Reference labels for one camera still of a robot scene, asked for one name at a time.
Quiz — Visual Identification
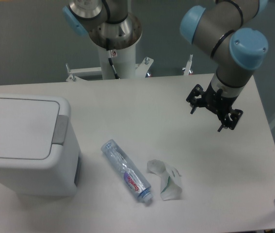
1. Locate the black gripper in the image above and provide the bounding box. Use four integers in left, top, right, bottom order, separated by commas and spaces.
186, 84, 243, 132

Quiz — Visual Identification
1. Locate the white push-lid trash can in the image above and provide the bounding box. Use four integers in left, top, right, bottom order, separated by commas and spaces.
0, 93, 81, 196

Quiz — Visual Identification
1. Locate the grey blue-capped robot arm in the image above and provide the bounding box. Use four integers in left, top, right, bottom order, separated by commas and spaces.
63, 0, 268, 130

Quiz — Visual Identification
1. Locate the crumpled white plastic wrapper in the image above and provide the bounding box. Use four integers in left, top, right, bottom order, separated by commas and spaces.
147, 159, 182, 201

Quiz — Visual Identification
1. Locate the clear plastic water bottle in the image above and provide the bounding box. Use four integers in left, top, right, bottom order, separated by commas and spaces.
101, 139, 153, 204

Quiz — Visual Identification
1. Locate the white pedestal base frame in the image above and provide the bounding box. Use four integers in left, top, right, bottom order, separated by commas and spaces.
65, 54, 195, 83

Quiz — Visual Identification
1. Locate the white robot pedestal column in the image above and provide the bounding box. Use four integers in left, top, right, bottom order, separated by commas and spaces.
97, 43, 136, 80

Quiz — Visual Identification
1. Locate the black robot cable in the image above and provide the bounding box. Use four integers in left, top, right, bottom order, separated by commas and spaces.
105, 37, 121, 80

